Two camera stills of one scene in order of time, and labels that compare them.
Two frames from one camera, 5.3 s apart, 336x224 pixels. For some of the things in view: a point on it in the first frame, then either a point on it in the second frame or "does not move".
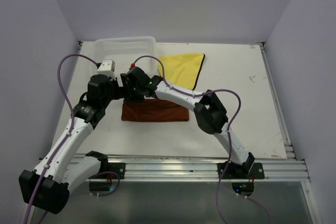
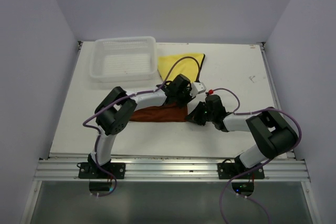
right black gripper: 133,98 → 195,115
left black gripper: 119,90 → 188,89
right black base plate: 252,170 does not move
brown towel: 153,110 does not move
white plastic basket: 127,52 does not move
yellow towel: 181,70 does not move
